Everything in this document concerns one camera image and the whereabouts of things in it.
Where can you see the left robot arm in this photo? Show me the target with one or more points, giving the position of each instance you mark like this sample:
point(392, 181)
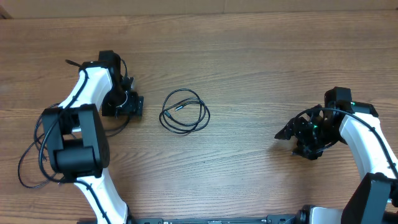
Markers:
point(76, 140)

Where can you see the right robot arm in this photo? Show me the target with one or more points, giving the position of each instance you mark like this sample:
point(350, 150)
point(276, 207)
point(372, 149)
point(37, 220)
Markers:
point(358, 126)

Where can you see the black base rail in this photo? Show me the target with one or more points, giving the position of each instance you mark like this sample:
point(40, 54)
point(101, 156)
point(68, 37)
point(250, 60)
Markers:
point(214, 221)

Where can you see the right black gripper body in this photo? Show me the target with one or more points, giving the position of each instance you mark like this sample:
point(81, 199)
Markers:
point(313, 138)

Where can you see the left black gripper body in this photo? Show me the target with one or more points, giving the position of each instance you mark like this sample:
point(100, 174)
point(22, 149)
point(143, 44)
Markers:
point(119, 99)

